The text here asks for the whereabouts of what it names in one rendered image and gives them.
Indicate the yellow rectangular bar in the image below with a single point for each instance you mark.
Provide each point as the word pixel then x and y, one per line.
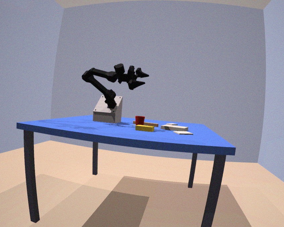
pixel 144 128

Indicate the beige flat rectangular block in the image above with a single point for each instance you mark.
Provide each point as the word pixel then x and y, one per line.
pixel 174 127

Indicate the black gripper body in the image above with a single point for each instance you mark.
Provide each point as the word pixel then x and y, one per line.
pixel 130 80

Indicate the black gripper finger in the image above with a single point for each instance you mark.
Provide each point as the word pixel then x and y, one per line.
pixel 137 83
pixel 142 75

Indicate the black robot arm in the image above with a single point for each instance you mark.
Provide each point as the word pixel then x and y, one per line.
pixel 111 76

